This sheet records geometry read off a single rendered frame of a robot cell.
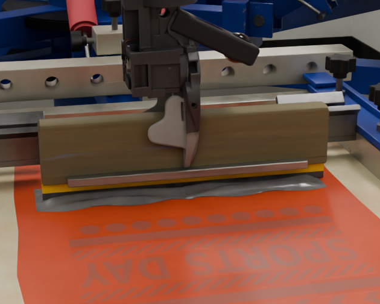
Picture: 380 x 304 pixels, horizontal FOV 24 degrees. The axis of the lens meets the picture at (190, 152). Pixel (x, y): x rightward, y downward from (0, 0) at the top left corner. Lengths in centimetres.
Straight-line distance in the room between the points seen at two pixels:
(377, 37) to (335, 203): 437
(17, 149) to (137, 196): 17
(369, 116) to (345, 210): 23
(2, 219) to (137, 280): 22
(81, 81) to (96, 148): 30
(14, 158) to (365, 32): 458
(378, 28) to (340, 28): 40
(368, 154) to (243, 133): 19
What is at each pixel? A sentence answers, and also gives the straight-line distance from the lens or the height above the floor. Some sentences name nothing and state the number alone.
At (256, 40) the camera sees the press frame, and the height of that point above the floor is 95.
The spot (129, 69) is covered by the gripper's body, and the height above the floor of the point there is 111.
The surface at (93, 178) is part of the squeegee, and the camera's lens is 104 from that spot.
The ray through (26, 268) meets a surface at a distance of 92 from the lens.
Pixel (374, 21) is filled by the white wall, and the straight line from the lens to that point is 546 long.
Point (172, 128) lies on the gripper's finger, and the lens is 103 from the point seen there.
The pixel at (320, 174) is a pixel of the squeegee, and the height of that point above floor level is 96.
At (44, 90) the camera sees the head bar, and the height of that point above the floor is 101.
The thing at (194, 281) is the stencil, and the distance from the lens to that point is 88.
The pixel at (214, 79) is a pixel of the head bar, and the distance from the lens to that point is 137.
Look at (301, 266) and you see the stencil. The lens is 92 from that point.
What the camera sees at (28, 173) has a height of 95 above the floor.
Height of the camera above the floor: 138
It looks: 20 degrees down
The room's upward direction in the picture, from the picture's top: straight up
